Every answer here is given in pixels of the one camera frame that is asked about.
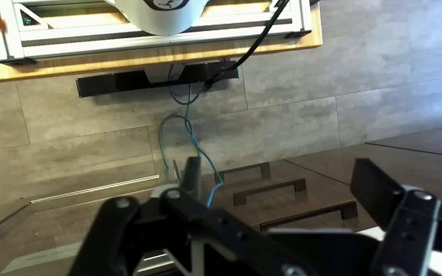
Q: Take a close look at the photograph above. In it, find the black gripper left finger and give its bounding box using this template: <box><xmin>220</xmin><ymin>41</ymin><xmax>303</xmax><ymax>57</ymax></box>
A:
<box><xmin>68</xmin><ymin>156</ymin><xmax>303</xmax><ymax>276</ymax></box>

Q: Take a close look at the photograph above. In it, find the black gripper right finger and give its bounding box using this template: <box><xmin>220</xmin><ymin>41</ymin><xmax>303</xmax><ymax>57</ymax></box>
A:
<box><xmin>349</xmin><ymin>159</ymin><xmax>442</xmax><ymax>276</ymax></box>

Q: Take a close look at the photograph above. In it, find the black mounting bar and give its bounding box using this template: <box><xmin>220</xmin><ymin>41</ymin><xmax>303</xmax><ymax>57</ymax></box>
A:
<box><xmin>74</xmin><ymin>61</ymin><xmax>240</xmax><ymax>100</ymax></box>

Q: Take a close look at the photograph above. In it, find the dark drawer handle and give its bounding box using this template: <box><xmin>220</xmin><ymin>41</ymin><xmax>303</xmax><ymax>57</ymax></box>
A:
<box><xmin>214</xmin><ymin>162</ymin><xmax>272</xmax><ymax>186</ymax></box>
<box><xmin>231</xmin><ymin>179</ymin><xmax>308</xmax><ymax>208</ymax></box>
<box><xmin>257</xmin><ymin>200</ymin><xmax>358</xmax><ymax>232</ymax></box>

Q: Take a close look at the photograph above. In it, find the blue cable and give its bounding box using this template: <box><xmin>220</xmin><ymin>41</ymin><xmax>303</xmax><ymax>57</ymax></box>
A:
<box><xmin>157</xmin><ymin>84</ymin><xmax>225</xmax><ymax>209</ymax></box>

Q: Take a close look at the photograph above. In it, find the black cable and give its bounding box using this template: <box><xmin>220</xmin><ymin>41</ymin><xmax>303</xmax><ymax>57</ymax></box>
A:
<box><xmin>199</xmin><ymin>0</ymin><xmax>291</xmax><ymax>93</ymax></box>

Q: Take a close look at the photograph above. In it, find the aluminium profile frame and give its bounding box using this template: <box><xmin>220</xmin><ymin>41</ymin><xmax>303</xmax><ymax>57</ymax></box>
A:
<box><xmin>0</xmin><ymin>0</ymin><xmax>314</xmax><ymax>65</ymax></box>

